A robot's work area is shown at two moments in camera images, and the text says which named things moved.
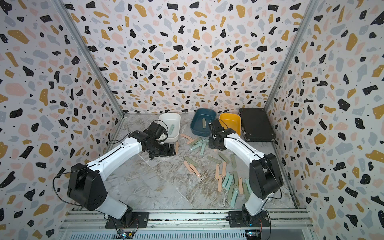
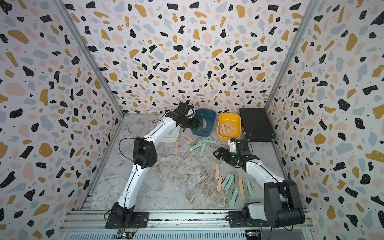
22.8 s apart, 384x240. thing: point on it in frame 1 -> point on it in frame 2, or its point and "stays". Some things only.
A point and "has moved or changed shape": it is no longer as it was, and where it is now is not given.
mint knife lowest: (234, 197) stays
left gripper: (166, 152) -> (195, 124)
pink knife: (217, 171) -> (229, 126)
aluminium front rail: (187, 225) stays
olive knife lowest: (229, 195) stays
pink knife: (224, 168) has moved or changed shape
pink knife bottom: (220, 183) stays
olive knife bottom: (235, 174) stays
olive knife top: (196, 140) stays
